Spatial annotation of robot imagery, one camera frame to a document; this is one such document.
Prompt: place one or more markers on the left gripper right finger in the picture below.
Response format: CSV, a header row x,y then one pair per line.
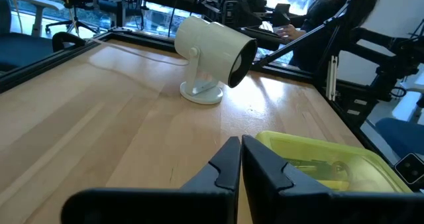
x,y
298,207

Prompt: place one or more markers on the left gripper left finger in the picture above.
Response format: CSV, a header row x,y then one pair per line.
x,y
165,207

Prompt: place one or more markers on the yellow translucent supply box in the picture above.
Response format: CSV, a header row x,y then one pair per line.
x,y
298,147

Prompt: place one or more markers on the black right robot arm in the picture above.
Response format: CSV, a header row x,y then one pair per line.
x,y
387,71

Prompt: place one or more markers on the person's hand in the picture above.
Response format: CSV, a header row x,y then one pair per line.
x,y
287,32

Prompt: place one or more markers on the person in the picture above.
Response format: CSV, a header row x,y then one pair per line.
x,y
318,18

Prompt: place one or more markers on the black chair base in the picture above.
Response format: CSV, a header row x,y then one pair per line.
x,y
76,22

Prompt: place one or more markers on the black robot equipment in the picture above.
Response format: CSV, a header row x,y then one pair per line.
x,y
232,8

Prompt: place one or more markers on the dark blue office chair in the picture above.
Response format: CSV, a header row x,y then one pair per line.
x,y
23,51

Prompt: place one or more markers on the small black table camera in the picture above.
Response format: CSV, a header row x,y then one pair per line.
x,y
410,168

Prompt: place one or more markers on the white frame bracket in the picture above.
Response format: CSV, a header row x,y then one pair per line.
x,y
332,78

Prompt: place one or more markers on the black aluminium table frame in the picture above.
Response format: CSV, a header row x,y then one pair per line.
x,y
33,68

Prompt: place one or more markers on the black frame clamp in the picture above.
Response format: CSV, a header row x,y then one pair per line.
x,y
66,35

